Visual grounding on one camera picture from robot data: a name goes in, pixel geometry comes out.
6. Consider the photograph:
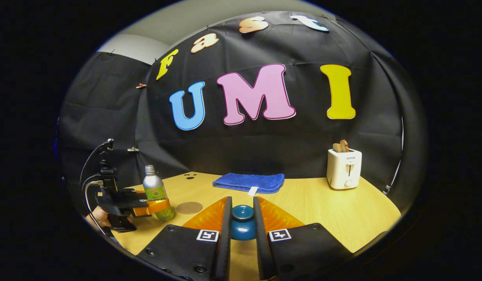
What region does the round brown coaster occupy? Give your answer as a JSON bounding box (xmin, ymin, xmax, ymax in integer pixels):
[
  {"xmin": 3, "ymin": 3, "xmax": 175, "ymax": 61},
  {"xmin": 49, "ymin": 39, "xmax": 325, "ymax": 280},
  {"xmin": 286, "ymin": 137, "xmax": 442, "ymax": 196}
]
[{"xmin": 176, "ymin": 201, "xmax": 203, "ymax": 215}]

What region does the white cable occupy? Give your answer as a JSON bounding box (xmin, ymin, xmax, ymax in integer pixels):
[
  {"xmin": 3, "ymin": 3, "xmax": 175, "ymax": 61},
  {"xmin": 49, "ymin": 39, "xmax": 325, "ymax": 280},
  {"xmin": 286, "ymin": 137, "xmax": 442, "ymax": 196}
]
[{"xmin": 383, "ymin": 117, "xmax": 405, "ymax": 195}]

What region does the blue towel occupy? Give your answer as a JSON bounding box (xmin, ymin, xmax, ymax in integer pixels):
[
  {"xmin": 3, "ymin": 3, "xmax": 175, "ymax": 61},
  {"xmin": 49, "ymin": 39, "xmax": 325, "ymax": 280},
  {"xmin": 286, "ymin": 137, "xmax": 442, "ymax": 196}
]
[{"xmin": 212, "ymin": 173, "xmax": 285, "ymax": 196}]

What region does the black backdrop cloth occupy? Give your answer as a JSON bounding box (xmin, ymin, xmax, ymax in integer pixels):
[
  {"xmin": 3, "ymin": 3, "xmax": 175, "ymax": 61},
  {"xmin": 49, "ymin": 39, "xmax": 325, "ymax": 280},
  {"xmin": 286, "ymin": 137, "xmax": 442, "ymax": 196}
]
[{"xmin": 57, "ymin": 11, "xmax": 427, "ymax": 215}]

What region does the white toaster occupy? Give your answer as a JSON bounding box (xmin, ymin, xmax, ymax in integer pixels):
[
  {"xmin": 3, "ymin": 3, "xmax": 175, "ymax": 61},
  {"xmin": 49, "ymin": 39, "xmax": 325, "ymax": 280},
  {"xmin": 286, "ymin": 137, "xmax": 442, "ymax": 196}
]
[{"xmin": 326, "ymin": 148, "xmax": 362, "ymax": 190}]

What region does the grey cable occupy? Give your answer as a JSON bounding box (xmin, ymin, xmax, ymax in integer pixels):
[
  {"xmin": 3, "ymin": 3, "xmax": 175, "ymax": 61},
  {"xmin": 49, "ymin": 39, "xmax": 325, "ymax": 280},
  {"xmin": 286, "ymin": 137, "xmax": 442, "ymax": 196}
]
[{"xmin": 84, "ymin": 181, "xmax": 107, "ymax": 235}]

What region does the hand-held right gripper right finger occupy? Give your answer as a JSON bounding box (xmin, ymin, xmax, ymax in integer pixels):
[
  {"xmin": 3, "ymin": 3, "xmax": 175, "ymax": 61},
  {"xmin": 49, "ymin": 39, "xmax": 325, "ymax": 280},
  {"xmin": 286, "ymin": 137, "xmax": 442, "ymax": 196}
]
[{"xmin": 253, "ymin": 196, "xmax": 355, "ymax": 281}]

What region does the black cable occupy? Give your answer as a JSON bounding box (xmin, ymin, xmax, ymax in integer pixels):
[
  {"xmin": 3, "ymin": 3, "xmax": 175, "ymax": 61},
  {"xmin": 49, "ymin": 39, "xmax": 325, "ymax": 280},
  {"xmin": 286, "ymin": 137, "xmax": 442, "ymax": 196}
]
[{"xmin": 80, "ymin": 142, "xmax": 109, "ymax": 188}]

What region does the silver green label water bottle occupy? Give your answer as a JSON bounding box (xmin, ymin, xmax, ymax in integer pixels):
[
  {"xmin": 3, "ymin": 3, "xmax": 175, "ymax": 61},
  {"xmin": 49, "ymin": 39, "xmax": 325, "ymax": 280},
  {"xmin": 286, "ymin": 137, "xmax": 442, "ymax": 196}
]
[{"xmin": 143, "ymin": 165, "xmax": 175, "ymax": 222}]

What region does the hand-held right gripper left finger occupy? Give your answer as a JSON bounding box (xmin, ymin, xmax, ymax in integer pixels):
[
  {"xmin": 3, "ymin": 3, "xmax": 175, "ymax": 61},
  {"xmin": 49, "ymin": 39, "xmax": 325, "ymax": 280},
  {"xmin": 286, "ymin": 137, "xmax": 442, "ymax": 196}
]
[{"xmin": 136, "ymin": 196, "xmax": 233, "ymax": 281}]

